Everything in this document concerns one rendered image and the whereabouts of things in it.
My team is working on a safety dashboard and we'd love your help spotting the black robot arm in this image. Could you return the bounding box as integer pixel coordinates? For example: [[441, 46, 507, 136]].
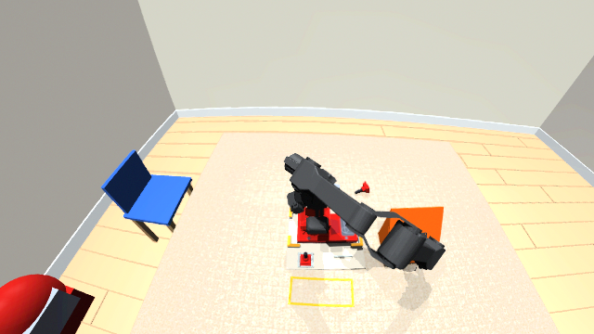
[[283, 153, 446, 270]]

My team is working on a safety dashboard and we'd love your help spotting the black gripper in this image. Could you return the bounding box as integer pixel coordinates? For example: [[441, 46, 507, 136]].
[[306, 194, 329, 234]]

